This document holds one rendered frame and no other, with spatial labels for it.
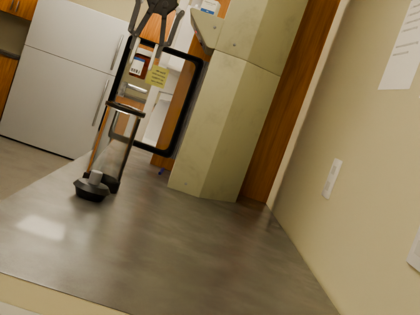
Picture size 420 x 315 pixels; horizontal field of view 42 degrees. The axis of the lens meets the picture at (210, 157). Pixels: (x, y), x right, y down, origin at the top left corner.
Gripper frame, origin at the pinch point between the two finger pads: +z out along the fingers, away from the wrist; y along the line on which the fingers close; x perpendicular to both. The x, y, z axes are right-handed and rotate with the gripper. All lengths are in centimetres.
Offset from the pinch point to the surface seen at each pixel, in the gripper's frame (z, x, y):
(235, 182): 30, -44, -40
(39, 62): 32, -522, 166
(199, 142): 19.5, -32.4, -22.5
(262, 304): 37, 51, -39
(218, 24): -18.1, -32.6, -16.0
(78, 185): 33.9, 18.3, 3.1
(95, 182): 32.3, 16.4, -0.1
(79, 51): 4, -522, 125
